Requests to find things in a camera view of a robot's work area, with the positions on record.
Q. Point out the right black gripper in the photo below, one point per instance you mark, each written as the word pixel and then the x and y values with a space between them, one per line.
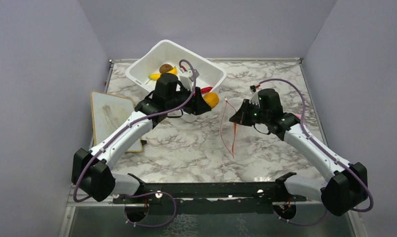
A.
pixel 242 116

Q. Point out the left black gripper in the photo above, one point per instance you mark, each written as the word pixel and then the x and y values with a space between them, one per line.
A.
pixel 196 104

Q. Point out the orange citrus fruit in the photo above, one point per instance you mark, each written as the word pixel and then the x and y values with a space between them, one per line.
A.
pixel 211 99

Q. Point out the clear zip top bag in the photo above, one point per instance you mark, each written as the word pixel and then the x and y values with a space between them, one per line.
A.
pixel 234 137

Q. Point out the yellow banana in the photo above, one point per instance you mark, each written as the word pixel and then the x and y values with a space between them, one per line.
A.
pixel 157 76

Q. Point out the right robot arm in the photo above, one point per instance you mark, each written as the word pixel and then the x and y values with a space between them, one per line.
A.
pixel 344 185

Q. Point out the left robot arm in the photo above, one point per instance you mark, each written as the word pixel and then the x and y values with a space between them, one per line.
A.
pixel 92 170

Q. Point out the red chili pepper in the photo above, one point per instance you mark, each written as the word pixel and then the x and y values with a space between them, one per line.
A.
pixel 204 90

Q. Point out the white plastic bin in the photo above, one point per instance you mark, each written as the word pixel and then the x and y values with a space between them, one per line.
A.
pixel 205 70

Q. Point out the brown kiwi fruit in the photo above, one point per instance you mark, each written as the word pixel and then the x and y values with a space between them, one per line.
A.
pixel 165 68

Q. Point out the white cutting board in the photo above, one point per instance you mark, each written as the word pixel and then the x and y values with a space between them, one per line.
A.
pixel 108 112

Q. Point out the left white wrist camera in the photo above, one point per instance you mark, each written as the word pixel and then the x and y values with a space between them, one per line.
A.
pixel 187 78

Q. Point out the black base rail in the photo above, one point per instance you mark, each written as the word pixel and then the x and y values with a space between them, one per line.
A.
pixel 207 198

